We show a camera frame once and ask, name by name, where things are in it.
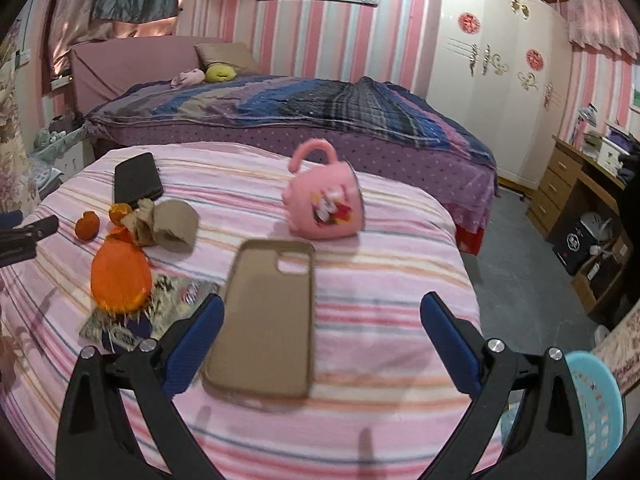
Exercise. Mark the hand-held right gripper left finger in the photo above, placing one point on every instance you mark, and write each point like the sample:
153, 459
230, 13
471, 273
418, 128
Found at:
195, 340

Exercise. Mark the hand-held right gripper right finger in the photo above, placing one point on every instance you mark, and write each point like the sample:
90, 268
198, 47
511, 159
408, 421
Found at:
450, 342

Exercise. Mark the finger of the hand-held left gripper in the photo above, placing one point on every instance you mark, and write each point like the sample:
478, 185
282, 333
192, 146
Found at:
35, 229
10, 218

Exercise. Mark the printed snack wrapper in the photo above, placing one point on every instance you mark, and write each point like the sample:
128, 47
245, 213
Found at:
170, 292

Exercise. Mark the blue plastic basket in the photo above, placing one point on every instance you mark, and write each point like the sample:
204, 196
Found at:
595, 410

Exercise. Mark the brown phone case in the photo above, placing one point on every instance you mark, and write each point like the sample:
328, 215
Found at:
265, 320

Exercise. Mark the white nightstand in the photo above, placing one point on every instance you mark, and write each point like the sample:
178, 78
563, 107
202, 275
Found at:
60, 155

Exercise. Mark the floral curtain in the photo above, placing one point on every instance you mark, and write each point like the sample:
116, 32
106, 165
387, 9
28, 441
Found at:
12, 135
622, 350

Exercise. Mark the pink striped tablecloth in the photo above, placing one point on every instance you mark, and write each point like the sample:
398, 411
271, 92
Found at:
375, 280

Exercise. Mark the black phone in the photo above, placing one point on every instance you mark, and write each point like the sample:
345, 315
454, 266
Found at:
137, 177

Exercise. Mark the dark blue box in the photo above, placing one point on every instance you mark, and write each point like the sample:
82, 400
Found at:
572, 245

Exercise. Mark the bed with pink headboard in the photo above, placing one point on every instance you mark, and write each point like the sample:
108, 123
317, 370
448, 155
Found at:
110, 70

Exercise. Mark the white appliance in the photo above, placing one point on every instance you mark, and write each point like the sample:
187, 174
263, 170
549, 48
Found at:
595, 225

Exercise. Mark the wooden desk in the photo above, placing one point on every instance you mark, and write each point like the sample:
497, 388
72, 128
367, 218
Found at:
555, 185

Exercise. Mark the pink mug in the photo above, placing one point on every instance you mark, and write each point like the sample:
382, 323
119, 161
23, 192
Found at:
325, 200

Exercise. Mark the pink satin curtain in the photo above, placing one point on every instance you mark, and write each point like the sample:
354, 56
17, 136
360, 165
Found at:
70, 20

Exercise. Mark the pink plush toy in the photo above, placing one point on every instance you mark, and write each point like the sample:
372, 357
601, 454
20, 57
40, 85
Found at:
187, 79

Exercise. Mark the white wardrobe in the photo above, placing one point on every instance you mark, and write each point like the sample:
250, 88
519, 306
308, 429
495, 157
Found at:
500, 110

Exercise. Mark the yellow plush toy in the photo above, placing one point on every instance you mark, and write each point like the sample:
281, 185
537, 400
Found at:
221, 74

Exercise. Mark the white box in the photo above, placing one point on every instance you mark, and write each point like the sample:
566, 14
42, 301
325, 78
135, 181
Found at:
611, 155

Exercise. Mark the purple striped blanket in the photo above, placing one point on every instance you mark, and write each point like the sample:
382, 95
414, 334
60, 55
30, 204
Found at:
300, 105

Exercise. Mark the brown pillow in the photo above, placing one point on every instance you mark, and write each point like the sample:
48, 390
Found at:
225, 55

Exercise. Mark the desk lamp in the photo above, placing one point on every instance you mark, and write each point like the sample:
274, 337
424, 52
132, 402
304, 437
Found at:
586, 120

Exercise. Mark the purple box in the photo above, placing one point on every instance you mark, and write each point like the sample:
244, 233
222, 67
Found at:
620, 135

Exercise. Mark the red round paper decoration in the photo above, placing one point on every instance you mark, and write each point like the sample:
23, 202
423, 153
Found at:
534, 59
468, 23

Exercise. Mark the short pink curtain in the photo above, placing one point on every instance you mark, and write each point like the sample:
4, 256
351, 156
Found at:
600, 25

